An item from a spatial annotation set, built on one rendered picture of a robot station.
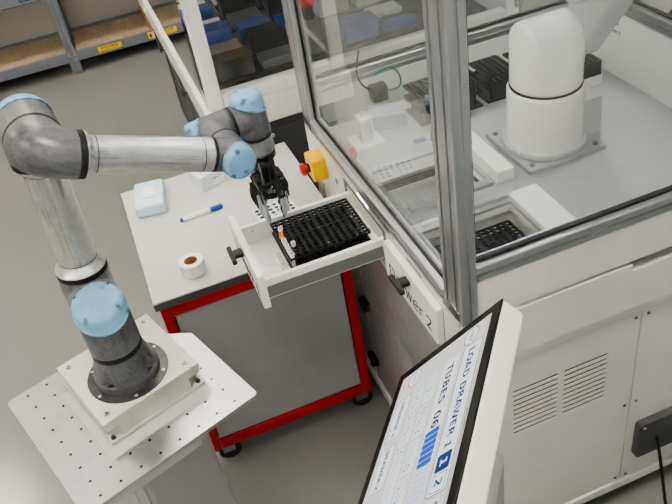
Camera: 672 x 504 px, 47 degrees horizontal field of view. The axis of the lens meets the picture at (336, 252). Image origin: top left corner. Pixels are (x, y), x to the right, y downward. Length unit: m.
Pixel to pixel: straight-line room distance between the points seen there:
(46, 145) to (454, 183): 0.75
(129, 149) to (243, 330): 0.90
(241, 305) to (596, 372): 0.98
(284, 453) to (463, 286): 1.29
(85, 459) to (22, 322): 1.80
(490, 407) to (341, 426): 1.57
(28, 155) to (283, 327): 1.08
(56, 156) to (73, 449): 0.70
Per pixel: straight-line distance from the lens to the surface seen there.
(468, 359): 1.31
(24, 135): 1.57
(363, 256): 1.99
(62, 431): 1.96
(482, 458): 1.15
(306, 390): 2.58
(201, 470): 2.09
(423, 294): 1.76
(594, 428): 2.21
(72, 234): 1.78
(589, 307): 1.84
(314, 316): 2.38
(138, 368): 1.83
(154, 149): 1.60
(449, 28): 1.29
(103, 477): 1.83
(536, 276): 1.68
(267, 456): 2.71
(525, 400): 1.96
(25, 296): 3.75
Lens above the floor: 2.11
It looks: 38 degrees down
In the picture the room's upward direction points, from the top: 10 degrees counter-clockwise
